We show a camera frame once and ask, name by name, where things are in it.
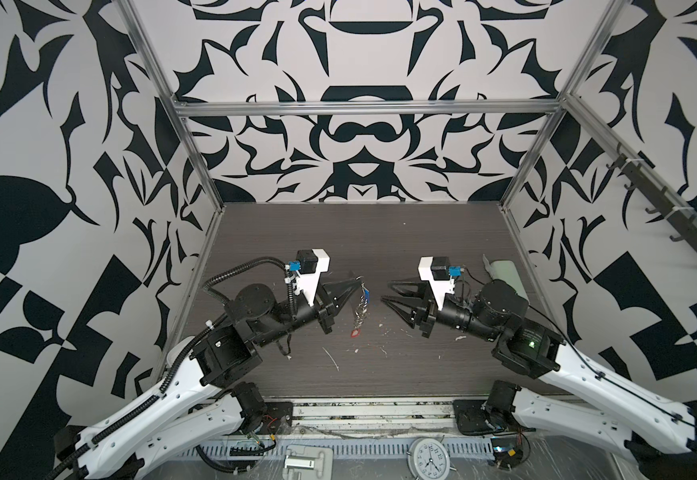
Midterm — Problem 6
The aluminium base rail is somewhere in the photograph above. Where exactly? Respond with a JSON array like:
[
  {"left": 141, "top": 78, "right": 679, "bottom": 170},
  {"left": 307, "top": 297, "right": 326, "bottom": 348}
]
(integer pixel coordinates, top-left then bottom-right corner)
[{"left": 125, "top": 392, "right": 629, "bottom": 436}]

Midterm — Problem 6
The black wall hook rail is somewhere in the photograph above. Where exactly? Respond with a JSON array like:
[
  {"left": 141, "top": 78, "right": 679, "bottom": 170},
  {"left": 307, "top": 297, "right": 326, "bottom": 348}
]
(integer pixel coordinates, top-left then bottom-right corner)
[{"left": 608, "top": 150, "right": 697, "bottom": 254}]

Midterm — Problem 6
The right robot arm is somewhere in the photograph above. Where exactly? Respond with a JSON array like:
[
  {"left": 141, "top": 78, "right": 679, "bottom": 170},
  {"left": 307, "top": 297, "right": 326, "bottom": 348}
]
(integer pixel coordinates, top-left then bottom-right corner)
[{"left": 382, "top": 280, "right": 697, "bottom": 479}]

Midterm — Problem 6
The white table clock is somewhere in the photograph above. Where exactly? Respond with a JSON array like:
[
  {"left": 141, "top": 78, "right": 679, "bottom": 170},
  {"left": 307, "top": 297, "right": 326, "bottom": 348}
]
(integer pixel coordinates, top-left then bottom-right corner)
[{"left": 407, "top": 438, "right": 451, "bottom": 480}]

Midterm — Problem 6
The mint green glasses case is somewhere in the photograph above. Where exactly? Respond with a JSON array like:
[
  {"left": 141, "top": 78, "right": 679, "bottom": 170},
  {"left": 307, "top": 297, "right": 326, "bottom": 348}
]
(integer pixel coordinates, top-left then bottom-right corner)
[{"left": 483, "top": 255, "right": 530, "bottom": 300}]

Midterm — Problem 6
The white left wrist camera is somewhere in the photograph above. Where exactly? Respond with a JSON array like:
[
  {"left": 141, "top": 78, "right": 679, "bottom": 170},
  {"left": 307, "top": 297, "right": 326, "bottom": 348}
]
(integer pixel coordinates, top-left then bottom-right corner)
[{"left": 284, "top": 249, "right": 330, "bottom": 306}]

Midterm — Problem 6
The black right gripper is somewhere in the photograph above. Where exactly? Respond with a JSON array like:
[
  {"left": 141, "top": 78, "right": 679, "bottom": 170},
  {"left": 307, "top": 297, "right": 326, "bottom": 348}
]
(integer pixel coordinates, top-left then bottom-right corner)
[{"left": 389, "top": 275, "right": 507, "bottom": 345}]

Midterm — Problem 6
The white plastic hinge block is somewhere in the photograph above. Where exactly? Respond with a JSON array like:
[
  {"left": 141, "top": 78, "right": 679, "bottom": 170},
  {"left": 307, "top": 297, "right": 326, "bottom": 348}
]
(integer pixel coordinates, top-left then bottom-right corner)
[{"left": 282, "top": 445, "right": 334, "bottom": 480}]

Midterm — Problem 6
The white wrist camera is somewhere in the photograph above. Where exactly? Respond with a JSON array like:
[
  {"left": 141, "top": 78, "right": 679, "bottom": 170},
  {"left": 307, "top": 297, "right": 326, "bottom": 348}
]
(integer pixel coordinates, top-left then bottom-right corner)
[
  {"left": 418, "top": 256, "right": 463, "bottom": 310},
  {"left": 284, "top": 249, "right": 330, "bottom": 306}
]

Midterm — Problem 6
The small green circuit board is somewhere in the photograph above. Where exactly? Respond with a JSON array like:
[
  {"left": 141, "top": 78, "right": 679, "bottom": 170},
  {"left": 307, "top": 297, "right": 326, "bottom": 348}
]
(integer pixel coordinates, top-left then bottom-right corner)
[{"left": 490, "top": 434, "right": 532, "bottom": 471}]

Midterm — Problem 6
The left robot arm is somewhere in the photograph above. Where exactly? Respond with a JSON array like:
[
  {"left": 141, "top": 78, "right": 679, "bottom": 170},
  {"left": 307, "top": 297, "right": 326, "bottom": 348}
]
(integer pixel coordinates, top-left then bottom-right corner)
[{"left": 46, "top": 249, "right": 363, "bottom": 479}]

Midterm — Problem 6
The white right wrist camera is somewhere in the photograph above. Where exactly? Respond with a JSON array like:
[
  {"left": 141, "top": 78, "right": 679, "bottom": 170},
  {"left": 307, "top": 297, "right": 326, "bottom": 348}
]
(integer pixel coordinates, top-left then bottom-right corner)
[{"left": 418, "top": 256, "right": 463, "bottom": 310}]

